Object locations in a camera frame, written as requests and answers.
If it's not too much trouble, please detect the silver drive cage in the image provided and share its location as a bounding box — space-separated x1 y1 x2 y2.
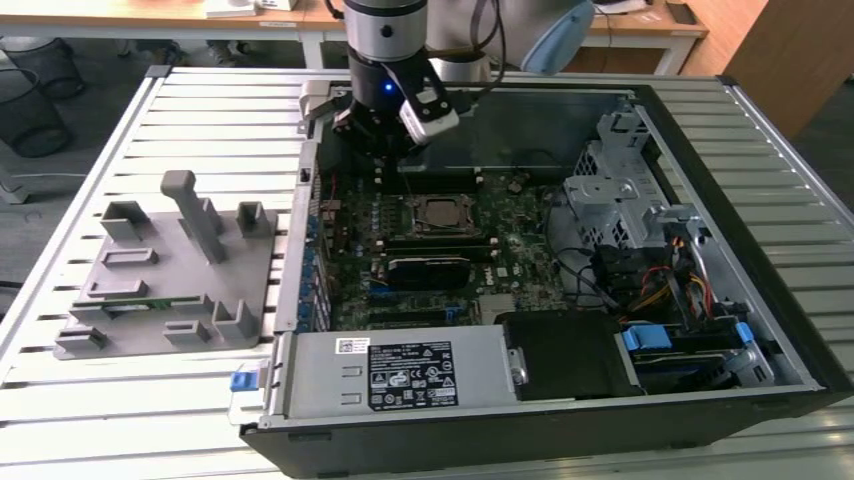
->
564 112 669 249

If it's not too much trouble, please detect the grey parts rack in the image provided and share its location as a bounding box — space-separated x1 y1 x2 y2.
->
51 169 282 362

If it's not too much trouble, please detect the black plastic cover box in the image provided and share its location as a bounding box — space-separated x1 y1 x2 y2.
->
501 309 647 401

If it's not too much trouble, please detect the black RAM slot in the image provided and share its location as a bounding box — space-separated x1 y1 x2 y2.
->
380 234 498 250
377 167 482 182
377 178 482 194
381 246 500 261

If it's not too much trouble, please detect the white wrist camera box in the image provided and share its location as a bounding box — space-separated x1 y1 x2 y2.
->
398 84 462 146

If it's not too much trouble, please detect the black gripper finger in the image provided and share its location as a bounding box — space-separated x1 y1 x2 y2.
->
336 102 394 173
390 138 420 174

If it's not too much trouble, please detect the brown wooden cabinet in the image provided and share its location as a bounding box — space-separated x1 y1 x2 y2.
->
680 0 854 146

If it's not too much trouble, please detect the silver power supply unit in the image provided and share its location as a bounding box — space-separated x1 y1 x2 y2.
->
284 324 509 416

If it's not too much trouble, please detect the blue disk carrier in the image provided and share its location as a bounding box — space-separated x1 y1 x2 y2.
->
621 323 673 354

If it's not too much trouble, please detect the yellow red wire bundle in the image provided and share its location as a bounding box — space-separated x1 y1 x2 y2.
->
626 237 720 314

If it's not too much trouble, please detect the metal socket cover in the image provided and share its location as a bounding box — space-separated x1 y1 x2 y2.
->
406 193 480 236

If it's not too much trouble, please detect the silver chipset heatsink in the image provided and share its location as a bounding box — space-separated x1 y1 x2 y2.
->
477 294 516 321

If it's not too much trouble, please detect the white flat box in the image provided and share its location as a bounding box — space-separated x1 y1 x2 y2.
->
205 0 261 20

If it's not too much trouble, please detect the green motherboard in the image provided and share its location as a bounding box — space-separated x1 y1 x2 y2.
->
310 172 569 329

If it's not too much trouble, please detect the blue case latch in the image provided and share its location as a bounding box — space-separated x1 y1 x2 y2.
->
230 367 261 394

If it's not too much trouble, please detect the silver CPU chip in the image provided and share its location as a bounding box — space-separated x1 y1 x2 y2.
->
426 198 468 226

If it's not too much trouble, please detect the black mesh waste bin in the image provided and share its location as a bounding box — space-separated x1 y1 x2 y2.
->
0 67 73 159
0 35 87 101

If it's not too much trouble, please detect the black PC case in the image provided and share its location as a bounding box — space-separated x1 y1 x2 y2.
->
226 78 854 479

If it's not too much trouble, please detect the green RAM stick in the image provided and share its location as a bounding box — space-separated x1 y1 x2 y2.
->
74 296 202 316

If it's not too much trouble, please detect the small black graphics card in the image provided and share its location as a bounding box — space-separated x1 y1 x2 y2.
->
385 255 473 290

